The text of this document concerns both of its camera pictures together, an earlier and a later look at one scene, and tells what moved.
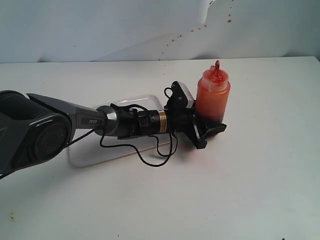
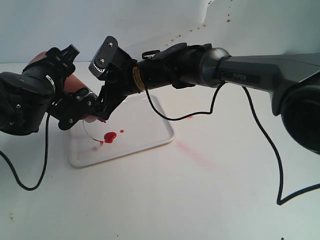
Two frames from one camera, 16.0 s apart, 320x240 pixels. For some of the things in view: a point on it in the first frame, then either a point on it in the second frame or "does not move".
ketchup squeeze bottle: (212, 96) to (72, 83)
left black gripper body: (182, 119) to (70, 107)
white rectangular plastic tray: (95, 148) does not move
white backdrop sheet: (86, 31) does not move
